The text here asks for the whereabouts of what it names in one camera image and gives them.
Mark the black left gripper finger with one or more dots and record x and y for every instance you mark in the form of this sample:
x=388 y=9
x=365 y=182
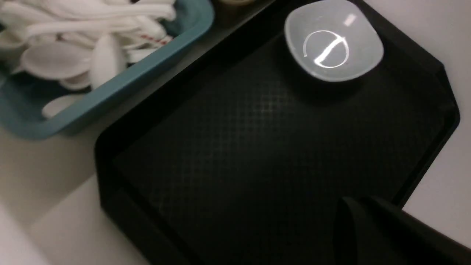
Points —
x=373 y=231

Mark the white dish tray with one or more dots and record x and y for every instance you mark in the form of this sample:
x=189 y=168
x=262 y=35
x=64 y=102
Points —
x=332 y=40

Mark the black serving tray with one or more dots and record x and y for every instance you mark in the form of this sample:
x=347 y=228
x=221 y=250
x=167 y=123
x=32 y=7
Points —
x=241 y=158

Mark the brown plastic bin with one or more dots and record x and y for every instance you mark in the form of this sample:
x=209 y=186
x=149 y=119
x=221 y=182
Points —
x=229 y=11

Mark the pile of white spoons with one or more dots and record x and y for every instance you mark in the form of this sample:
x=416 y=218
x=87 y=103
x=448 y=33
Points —
x=80 y=43

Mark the teal plastic bin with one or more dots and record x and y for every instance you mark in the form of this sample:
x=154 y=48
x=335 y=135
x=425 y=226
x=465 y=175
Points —
x=23 y=97

